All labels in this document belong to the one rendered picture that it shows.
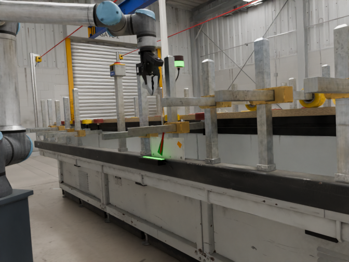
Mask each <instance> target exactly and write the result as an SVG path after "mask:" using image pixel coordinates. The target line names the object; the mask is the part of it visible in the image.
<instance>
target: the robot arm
mask: <svg viewBox="0 0 349 262"><path fill-rule="evenodd" d="M155 22H156V20H155V14H154V13H153V12H152V11H151V10H148V9H138V10H136V11H135V14H132V15H124V14H123V13H122V11H121V9H120V8H119V7H118V6H117V5H116V4H115V3H114V2H111V1H103V2H101V3H100V4H76V3H51V2H27V1H3V0H0V198H3V197H6V196H8V195H11V194H12V186H11V185H10V183H9V181H8V179H7V177H6V171H5V167H6V166H9V165H13V164H18V163H21V162H23V161H25V160H26V159H27V158H29V156H30V155H31V154H32V151H33V143H32V140H31V138H30V137H29V136H28V135H26V129H25V128H24V127H23V126H22V125H21V116H20V99H19V83H18V66H17V50H16V35H17V34H18V32H19V31H20V23H40V24H62V25H85V26H96V27H105V28H106V31H107V33H108V35H109V36H111V37H118V36H128V35H137V47H138V49H139V50H140V51H139V52H138V54H139V55H140V61H141V63H138V64H136V71H137V67H138V70H139V72H137V75H139V76H142V77H143V79H144V82H143V84H142V87H143V88H144V89H147V91H148V93H149V94H150V95H151V96H152V95H154V93H155V91H156V89H157V85H158V83H159V80H160V72H159V68H158V67H162V66H163V64H164V61H163V60H161V58H159V57H158V56H156V55H155V54H154V52H155V49H156V48H157V38H156V23H155ZM151 75H153V76H152V77H150V76H151Z"/></svg>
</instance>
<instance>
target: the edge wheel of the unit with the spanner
mask: <svg viewBox="0 0 349 262"><path fill-rule="evenodd" d="M195 120H201V121H202V122H205V114H204V112H202V113H195ZM203 135H205V128H203Z"/></svg>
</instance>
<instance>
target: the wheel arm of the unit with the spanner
mask: <svg viewBox="0 0 349 262"><path fill-rule="evenodd" d="M189 124H190V130H191V129H201V128H205V122H202V121H200V122H198V123H189ZM174 131H176V124H171V125H158V126H145V127H132V128H128V135H142V134H153V133H163V132H174Z"/></svg>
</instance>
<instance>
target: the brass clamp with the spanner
mask: <svg viewBox="0 0 349 262"><path fill-rule="evenodd" d="M171 124H176V131H174V132H166V133H179V134H181V133H189V132H190V124H189V122H166V123H165V124H164V125H171Z"/></svg>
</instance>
